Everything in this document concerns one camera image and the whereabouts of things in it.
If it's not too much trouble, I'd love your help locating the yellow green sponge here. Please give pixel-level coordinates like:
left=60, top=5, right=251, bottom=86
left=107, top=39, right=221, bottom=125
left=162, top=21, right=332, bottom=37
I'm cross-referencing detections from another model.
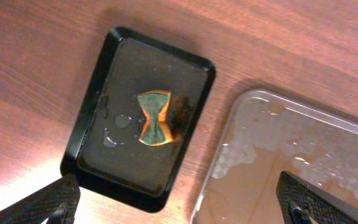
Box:
left=137, top=90, right=173, bottom=146

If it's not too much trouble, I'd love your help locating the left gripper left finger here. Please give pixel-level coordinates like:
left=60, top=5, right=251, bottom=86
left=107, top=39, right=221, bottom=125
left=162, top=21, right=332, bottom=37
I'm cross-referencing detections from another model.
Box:
left=0, top=174, right=80, bottom=224

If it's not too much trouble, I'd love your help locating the brown plastic serving tray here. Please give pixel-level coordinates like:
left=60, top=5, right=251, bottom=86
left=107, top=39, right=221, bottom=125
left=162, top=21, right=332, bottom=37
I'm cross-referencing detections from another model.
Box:
left=190, top=90, right=358, bottom=223

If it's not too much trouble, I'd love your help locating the black rectangular tray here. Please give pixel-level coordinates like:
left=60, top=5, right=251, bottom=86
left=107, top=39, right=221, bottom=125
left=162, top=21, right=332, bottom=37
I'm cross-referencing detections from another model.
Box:
left=60, top=27, right=216, bottom=213

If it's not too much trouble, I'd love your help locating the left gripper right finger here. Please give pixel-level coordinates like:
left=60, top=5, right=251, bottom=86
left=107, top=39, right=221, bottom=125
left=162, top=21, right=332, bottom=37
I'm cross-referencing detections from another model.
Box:
left=276, top=171, right=358, bottom=224

